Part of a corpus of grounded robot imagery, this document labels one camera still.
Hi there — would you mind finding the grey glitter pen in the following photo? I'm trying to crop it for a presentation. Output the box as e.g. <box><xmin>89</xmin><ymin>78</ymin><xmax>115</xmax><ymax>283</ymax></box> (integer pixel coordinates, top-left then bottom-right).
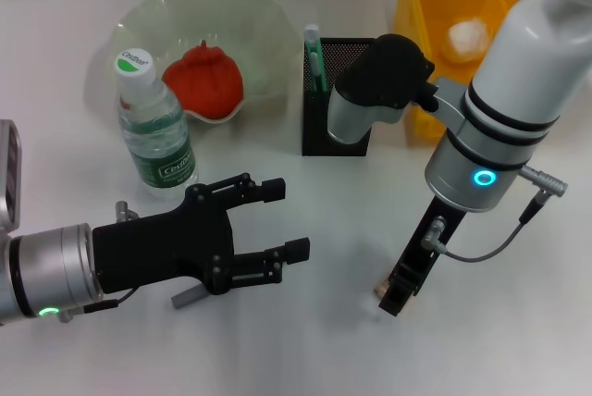
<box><xmin>170</xmin><ymin>282</ymin><xmax>210</xmax><ymax>310</ymax></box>

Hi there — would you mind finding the yellow plastic bin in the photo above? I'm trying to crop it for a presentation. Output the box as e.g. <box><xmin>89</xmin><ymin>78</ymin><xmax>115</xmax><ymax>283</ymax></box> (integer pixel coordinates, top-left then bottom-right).
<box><xmin>394</xmin><ymin>0</ymin><xmax>542</xmax><ymax>139</ymax></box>

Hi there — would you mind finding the red-orange fruit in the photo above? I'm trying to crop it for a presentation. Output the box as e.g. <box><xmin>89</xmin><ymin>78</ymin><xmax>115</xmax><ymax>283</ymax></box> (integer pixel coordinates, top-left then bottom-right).
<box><xmin>161</xmin><ymin>39</ymin><xmax>245</xmax><ymax>119</ymax></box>

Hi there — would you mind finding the gripper cable with connectors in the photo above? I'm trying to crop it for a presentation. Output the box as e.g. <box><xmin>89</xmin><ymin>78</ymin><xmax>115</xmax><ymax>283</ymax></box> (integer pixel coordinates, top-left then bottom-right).
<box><xmin>57</xmin><ymin>200</ymin><xmax>141</xmax><ymax>324</ymax></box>
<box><xmin>421</xmin><ymin>164</ymin><xmax>569</xmax><ymax>262</ymax></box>

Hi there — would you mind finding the mint green utility knife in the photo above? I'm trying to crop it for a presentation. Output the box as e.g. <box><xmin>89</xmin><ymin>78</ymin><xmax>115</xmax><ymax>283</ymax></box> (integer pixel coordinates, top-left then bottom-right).
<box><xmin>302</xmin><ymin>23</ymin><xmax>329</xmax><ymax>94</ymax></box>

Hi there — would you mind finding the black mesh pen holder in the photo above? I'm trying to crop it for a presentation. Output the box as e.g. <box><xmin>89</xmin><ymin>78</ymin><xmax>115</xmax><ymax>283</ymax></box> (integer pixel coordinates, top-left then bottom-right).
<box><xmin>301</xmin><ymin>36</ymin><xmax>380</xmax><ymax>157</ymax></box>

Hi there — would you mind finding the left gripper cable with connectors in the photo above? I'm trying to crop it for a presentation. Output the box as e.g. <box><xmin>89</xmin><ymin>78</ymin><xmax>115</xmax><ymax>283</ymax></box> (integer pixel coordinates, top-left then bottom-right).
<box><xmin>57</xmin><ymin>200</ymin><xmax>141</xmax><ymax>324</ymax></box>

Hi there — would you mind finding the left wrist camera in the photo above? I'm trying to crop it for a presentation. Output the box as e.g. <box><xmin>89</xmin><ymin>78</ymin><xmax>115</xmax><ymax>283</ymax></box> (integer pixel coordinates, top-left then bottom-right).
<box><xmin>0</xmin><ymin>120</ymin><xmax>23</xmax><ymax>230</ymax></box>

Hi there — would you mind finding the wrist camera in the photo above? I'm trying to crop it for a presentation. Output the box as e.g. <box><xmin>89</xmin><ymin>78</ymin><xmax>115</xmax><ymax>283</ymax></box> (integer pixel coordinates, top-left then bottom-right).
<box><xmin>0</xmin><ymin>120</ymin><xmax>23</xmax><ymax>230</ymax></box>
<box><xmin>327</xmin><ymin>33</ymin><xmax>438</xmax><ymax>145</ymax></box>

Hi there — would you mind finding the clear water bottle green label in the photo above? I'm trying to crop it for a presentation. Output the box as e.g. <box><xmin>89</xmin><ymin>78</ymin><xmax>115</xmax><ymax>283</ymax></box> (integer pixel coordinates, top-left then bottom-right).
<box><xmin>113</xmin><ymin>47</ymin><xmax>199</xmax><ymax>199</ymax></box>

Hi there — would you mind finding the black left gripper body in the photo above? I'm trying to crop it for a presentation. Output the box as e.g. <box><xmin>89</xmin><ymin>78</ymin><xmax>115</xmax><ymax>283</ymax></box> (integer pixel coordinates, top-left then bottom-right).
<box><xmin>92</xmin><ymin>185</ymin><xmax>237</xmax><ymax>295</ymax></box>

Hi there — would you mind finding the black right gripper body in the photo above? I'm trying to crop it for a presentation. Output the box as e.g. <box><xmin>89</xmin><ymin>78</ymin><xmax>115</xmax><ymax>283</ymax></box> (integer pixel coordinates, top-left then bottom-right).
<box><xmin>392</xmin><ymin>196</ymin><xmax>466</xmax><ymax>298</ymax></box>

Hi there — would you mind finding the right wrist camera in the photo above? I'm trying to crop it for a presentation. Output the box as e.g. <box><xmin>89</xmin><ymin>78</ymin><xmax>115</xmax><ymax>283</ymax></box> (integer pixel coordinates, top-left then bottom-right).
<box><xmin>327</xmin><ymin>33</ymin><xmax>438</xmax><ymax>145</ymax></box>

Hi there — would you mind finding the beige eraser with barcode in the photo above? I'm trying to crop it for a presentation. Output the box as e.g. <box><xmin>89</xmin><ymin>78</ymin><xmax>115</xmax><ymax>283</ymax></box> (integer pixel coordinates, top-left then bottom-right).
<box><xmin>373</xmin><ymin>277</ymin><xmax>395</xmax><ymax>299</ymax></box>

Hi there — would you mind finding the right gripper cable with connectors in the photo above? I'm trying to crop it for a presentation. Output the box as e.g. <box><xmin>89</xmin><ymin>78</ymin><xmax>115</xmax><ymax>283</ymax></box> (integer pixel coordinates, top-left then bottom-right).
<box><xmin>421</xmin><ymin>164</ymin><xmax>569</xmax><ymax>262</ymax></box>

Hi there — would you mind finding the white paper ball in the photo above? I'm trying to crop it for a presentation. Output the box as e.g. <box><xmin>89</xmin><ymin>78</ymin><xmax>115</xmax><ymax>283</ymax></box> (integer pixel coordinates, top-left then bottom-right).
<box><xmin>444</xmin><ymin>18</ymin><xmax>492</xmax><ymax>64</ymax></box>

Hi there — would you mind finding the pale green wavy glass plate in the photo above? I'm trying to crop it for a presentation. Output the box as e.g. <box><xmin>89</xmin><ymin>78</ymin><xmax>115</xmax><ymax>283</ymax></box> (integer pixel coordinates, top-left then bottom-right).
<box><xmin>85</xmin><ymin>0</ymin><xmax>300</xmax><ymax>124</ymax></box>

